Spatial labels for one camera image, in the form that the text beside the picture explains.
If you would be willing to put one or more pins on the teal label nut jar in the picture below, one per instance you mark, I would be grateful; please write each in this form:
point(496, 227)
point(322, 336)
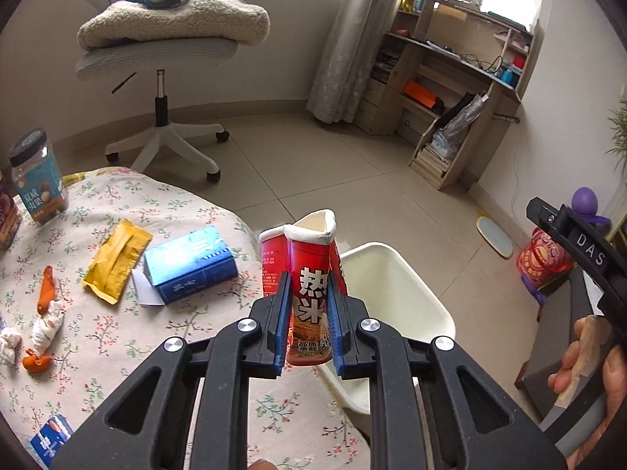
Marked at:
point(39, 191)

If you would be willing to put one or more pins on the white tissue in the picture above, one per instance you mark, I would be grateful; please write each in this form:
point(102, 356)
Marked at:
point(9, 347)
point(49, 325)

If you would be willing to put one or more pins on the orange box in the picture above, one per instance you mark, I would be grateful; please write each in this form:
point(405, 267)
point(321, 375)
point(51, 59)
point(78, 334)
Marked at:
point(420, 94)

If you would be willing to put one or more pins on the small blue carton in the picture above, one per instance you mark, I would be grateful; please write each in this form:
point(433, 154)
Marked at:
point(51, 438)

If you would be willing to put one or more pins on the white bathroom scale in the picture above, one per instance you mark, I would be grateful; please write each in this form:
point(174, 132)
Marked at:
point(494, 237)

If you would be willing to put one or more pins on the red printed bag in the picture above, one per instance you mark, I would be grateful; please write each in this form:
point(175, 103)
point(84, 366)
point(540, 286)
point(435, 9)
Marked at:
point(541, 259)

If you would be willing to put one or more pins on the person's right hand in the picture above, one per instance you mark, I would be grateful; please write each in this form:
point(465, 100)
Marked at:
point(573, 357)

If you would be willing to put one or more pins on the floral tablecloth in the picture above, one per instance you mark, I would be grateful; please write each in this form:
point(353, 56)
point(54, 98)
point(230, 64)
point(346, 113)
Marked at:
point(147, 318)

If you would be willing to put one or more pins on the orange peel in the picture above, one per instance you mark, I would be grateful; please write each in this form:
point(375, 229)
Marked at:
point(46, 286)
point(36, 363)

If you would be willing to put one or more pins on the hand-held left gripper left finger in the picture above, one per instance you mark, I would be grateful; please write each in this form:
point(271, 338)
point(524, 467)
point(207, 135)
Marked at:
point(281, 325)

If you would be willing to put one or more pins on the blue bottle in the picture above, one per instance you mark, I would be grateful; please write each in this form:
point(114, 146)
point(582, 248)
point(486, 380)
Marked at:
point(507, 73)

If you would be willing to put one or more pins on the grey lace curtain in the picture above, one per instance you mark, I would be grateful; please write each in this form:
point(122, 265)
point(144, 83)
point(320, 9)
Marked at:
point(348, 58)

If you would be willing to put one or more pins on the potted plant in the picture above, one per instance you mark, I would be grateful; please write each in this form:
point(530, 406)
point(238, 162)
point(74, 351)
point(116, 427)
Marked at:
point(619, 137)

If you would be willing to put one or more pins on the wooden desk with shelves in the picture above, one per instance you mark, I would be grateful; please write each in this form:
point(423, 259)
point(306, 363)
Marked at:
point(470, 154)

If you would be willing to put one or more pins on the grey office chair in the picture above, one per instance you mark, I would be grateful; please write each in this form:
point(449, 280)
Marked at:
point(161, 132)

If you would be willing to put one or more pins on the yellow snack packet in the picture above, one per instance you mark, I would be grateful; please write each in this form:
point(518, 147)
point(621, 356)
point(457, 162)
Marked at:
point(115, 262)

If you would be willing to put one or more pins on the purple label nut jar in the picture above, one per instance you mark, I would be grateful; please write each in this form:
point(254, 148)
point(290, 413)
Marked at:
point(7, 220)

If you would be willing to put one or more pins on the blue carton box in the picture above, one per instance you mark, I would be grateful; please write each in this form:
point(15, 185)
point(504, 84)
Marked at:
point(191, 264)

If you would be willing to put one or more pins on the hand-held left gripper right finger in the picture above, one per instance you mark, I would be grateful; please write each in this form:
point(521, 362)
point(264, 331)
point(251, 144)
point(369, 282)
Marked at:
point(335, 330)

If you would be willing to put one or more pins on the stack of books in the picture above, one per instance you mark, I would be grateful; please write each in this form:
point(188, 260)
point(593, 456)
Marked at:
point(384, 66)

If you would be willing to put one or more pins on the cream fleece blanket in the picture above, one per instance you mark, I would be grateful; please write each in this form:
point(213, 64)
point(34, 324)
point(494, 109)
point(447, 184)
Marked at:
point(186, 17)

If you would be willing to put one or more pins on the white plastic bin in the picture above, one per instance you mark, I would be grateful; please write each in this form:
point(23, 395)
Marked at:
point(387, 293)

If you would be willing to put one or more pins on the purple ball toy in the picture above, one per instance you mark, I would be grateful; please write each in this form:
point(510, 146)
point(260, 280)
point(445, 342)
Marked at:
point(585, 203)

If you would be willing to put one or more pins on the red paper cup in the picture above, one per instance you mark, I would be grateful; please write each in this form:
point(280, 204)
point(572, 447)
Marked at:
point(308, 274)

